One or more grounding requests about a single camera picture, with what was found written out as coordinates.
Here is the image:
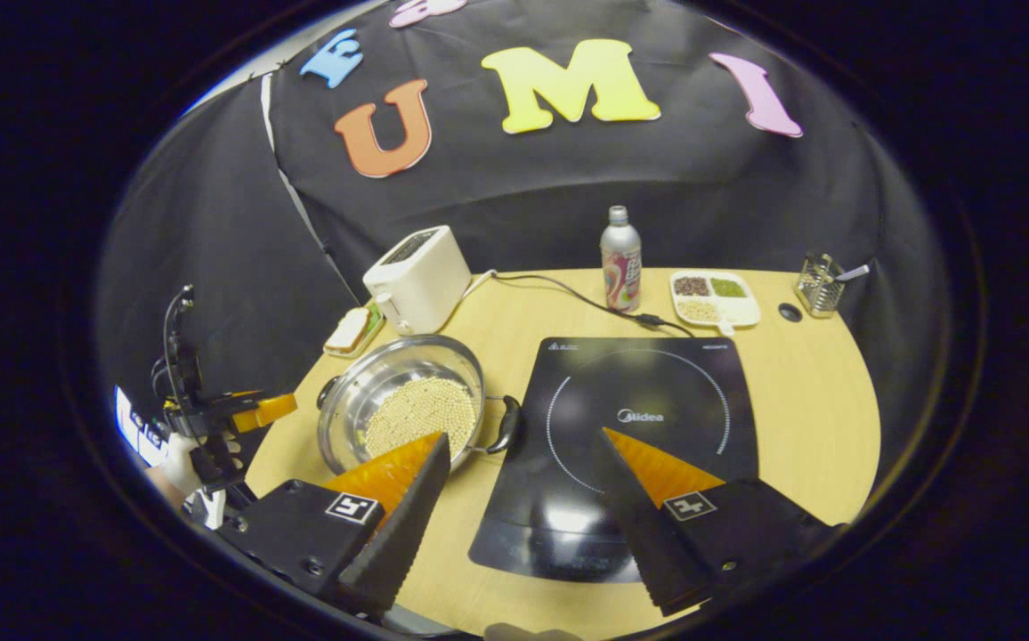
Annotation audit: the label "wire utensil holder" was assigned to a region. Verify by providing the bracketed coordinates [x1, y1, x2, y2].
[795, 253, 847, 319]

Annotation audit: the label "white toaster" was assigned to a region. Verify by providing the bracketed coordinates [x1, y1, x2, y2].
[362, 224, 473, 337]

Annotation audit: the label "stainless steel pot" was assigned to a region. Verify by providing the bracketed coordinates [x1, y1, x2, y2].
[316, 334, 523, 475]

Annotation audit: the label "silver drink bottle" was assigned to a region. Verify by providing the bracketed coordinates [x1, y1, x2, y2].
[600, 206, 643, 313]

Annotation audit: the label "black power cable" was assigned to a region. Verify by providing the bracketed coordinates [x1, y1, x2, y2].
[490, 270, 695, 339]

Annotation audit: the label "soybeans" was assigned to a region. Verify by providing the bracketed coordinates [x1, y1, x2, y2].
[363, 376, 478, 459]

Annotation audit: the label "black induction cooktop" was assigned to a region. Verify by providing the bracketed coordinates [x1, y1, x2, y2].
[468, 337, 760, 584]

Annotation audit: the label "white blue object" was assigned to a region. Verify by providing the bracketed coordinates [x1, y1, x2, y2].
[114, 385, 170, 470]

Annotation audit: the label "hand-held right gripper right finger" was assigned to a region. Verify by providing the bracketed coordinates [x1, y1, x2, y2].
[599, 427, 836, 617]

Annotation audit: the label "sandwich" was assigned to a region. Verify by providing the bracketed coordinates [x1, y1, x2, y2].
[328, 307, 371, 351]

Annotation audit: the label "small sandwich plate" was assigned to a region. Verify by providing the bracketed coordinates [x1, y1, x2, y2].
[323, 301, 388, 359]

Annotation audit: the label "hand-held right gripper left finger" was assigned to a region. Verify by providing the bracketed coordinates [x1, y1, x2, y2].
[212, 432, 451, 618]

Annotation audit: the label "white divided bean tray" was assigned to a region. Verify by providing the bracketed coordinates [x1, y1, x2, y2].
[669, 270, 762, 337]

